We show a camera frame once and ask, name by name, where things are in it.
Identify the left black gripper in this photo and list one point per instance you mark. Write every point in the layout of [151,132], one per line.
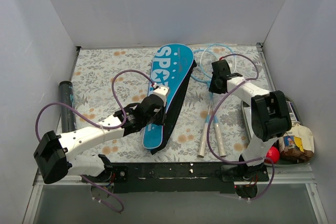
[159,114]

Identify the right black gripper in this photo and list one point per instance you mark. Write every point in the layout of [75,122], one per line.
[219,70]

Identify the blue sport racket cover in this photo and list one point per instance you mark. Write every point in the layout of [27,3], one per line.
[172,67]

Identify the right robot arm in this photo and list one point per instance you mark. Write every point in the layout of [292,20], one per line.
[270,117]

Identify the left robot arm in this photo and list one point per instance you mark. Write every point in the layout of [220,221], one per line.
[56,154]

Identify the metal tray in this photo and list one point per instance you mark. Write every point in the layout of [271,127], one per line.
[246,112]

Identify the floral table cloth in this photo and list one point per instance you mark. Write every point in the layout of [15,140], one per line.
[104,78]

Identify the dark paper cup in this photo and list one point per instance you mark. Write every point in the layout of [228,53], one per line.
[293,114]

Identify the red ball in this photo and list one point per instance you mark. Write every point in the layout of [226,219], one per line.
[273,154]

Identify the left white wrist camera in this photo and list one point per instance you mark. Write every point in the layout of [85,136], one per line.
[161,91]

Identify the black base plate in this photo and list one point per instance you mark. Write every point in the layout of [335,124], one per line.
[180,177]

